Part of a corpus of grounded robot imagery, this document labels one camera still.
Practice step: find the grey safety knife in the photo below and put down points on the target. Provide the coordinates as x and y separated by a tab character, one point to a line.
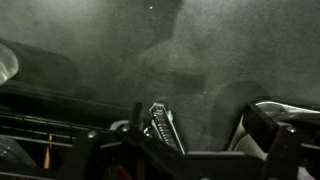
163	127

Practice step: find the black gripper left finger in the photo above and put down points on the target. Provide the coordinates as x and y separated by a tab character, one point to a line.
133	150

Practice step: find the black wire dish rack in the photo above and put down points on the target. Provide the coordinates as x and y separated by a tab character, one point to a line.
48	136

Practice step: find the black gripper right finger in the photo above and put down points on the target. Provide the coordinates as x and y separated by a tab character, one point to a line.
291	158

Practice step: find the stainless electric kettle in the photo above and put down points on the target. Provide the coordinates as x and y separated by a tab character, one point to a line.
260	122

